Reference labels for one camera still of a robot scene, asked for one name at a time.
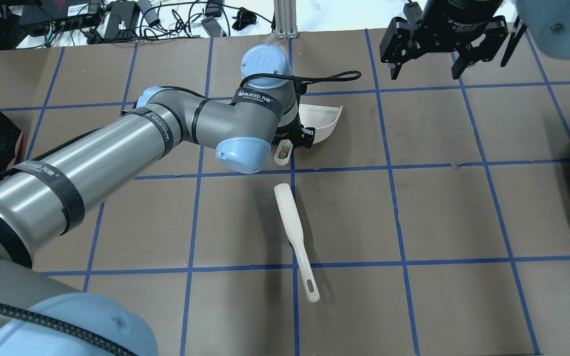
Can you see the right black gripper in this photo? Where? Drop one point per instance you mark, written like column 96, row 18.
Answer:
column 455, row 20

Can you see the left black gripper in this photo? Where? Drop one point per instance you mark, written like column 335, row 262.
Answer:
column 299, row 137

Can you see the white plastic dustpan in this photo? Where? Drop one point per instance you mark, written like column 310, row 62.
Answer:
column 323, row 118

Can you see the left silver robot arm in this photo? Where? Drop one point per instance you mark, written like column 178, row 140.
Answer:
column 48, row 197

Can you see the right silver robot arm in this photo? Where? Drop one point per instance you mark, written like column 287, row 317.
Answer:
column 546, row 21

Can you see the black power adapter box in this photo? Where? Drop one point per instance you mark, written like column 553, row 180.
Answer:
column 414, row 13

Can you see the aluminium frame post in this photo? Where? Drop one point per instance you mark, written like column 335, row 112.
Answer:
column 285, row 20

